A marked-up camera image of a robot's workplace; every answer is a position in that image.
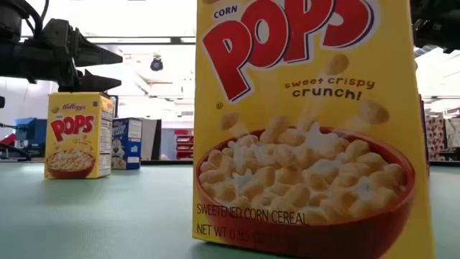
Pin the red object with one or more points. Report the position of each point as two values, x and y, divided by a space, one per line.
8 139

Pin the blue partition screen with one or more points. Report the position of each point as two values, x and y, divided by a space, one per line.
32 131

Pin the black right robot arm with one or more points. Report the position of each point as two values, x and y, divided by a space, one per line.
431 7

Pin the yellow Corn Pops cereal box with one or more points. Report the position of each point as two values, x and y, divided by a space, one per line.
305 144
72 126

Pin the black round ceiling camera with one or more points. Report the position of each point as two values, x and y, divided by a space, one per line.
156 64

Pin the white panel with black edge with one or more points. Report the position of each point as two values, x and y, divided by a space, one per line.
147 138

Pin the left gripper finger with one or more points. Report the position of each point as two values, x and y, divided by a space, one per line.
100 57
97 84

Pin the blue Frosted Flakes cereal box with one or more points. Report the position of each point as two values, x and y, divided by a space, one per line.
124 144

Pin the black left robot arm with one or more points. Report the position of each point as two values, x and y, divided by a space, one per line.
14 61

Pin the red storage rack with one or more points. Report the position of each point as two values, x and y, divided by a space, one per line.
184 144

